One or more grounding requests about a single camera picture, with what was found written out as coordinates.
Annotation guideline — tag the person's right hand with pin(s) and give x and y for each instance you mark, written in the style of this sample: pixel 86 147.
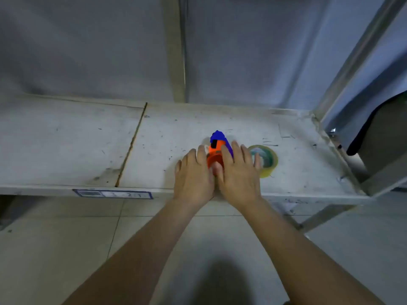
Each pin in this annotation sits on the person's right hand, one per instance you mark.
pixel 240 184

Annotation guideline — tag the person's right forearm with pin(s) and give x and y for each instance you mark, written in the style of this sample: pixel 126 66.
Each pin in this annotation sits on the person's right forearm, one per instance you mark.
pixel 305 254

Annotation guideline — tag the orange and blue tape dispenser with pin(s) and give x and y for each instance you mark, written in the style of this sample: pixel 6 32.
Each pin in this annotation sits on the orange and blue tape dispenser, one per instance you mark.
pixel 217 146

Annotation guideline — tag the person's left forearm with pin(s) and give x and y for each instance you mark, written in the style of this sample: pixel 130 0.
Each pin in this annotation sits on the person's left forearm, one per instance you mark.
pixel 136 254

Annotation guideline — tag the person's left hand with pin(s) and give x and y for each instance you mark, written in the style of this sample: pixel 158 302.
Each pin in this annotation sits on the person's left hand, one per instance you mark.
pixel 194 181

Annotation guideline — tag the person's left little finger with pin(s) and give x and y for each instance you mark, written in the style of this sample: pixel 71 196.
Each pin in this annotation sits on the person's left little finger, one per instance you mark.
pixel 177 168

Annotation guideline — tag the grey metal shelf board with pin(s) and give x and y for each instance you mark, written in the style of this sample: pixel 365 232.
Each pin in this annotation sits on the grey metal shelf board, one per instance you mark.
pixel 79 149

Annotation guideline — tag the person's right thumb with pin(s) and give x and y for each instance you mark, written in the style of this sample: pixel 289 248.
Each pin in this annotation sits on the person's right thumb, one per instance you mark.
pixel 217 170

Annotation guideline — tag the clear packing tape roll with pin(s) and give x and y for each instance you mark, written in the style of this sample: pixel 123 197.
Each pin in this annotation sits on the clear packing tape roll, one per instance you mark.
pixel 269 157

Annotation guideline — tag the person's right middle finger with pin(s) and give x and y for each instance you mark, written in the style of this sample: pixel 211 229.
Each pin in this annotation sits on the person's right middle finger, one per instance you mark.
pixel 237 152

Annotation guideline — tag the dark grey fabric object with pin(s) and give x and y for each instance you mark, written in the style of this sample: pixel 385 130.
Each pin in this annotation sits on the dark grey fabric object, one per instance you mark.
pixel 381 130

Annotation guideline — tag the person's right little finger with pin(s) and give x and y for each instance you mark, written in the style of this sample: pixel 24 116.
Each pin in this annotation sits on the person's right little finger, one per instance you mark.
pixel 257 161

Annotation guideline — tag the person's left middle finger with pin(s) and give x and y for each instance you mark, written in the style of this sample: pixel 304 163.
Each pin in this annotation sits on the person's left middle finger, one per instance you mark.
pixel 193 158

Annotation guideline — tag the slanted metal rack post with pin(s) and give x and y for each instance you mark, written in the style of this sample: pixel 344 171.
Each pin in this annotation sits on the slanted metal rack post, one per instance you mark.
pixel 356 57

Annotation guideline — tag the grey metal rack upright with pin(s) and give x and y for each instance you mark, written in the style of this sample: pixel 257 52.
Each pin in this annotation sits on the grey metal rack upright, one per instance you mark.
pixel 175 50

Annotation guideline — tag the blue bordered shelf label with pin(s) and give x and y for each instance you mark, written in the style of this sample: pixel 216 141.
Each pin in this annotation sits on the blue bordered shelf label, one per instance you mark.
pixel 111 194

